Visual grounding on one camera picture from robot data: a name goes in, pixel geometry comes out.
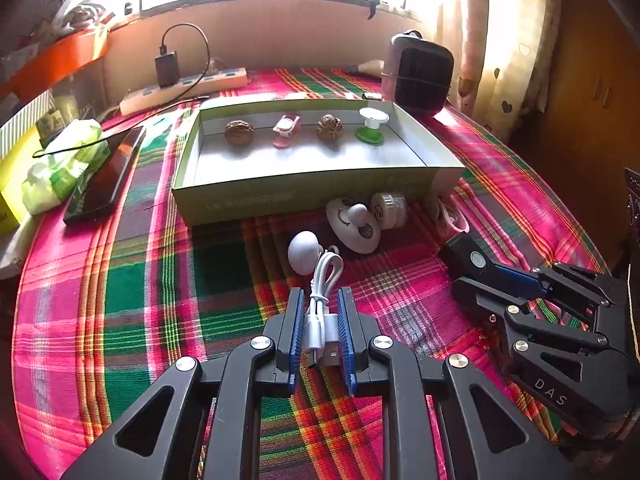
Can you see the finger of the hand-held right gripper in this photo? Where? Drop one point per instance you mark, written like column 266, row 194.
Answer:
column 480, row 297
column 515, row 275

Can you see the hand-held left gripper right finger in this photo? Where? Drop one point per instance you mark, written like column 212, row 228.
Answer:
column 346, row 340

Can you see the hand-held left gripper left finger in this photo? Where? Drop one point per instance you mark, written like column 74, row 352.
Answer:
column 296, row 340

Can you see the pink white small holder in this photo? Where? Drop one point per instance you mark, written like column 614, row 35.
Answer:
column 450, row 217

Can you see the white panda toy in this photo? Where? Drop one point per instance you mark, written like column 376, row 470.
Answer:
column 350, row 227

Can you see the white ribbed round knob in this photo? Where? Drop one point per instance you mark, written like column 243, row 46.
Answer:
column 387, row 207

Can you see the green white cardboard box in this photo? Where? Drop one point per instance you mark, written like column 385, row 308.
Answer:
column 300, row 195

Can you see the green white suction stand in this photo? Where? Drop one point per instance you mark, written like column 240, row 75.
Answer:
column 370, row 127

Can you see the pink small case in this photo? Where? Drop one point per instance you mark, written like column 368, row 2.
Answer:
column 285, row 131

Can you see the brown walnut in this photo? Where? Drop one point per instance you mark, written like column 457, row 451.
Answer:
column 328, row 126
column 238, row 131

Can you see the white round ball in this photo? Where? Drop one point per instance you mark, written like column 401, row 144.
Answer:
column 305, row 252

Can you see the black printed bag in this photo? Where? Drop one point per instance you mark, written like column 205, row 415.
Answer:
column 634, row 195

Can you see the pink green plaid blanket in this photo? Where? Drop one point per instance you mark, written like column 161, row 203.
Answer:
column 150, row 285

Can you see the wooden cabinet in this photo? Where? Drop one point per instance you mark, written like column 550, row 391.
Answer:
column 590, row 110

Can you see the heart print curtain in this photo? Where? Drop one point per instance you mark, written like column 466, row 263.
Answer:
column 505, row 60

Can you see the black smartphone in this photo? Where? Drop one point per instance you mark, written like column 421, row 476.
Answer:
column 100, row 180

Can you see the white power strip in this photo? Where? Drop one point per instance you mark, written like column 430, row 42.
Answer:
column 150, row 100

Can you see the white plug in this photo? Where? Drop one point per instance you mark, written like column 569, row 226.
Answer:
column 218, row 65

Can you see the green tissue pack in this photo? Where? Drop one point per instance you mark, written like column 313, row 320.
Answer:
column 60, row 170

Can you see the black charger adapter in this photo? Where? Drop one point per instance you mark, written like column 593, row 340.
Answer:
column 167, row 70

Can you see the black window hook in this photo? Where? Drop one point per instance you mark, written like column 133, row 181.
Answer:
column 372, row 7

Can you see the yellow box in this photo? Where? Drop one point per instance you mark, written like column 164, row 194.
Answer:
column 12, row 180

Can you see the striped box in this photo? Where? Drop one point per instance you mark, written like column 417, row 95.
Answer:
column 25, row 120

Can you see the orange tray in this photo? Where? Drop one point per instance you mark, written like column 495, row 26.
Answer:
column 55, row 60

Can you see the white plastic bag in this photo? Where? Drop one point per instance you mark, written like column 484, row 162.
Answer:
column 75, row 7

